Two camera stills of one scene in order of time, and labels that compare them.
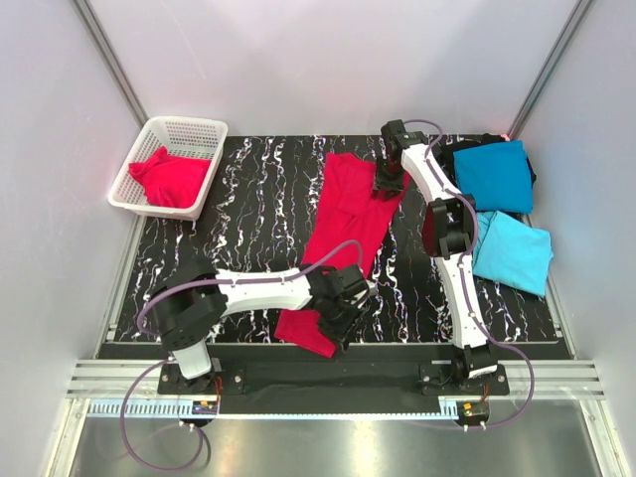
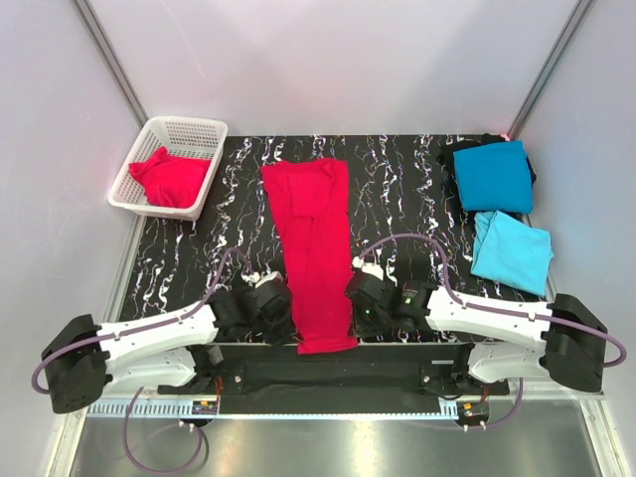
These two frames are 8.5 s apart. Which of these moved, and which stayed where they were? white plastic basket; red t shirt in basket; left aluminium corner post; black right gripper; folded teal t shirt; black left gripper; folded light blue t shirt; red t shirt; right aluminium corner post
Moved: red t shirt; black right gripper; black left gripper
Stayed: white plastic basket; folded light blue t shirt; left aluminium corner post; right aluminium corner post; folded teal t shirt; red t shirt in basket
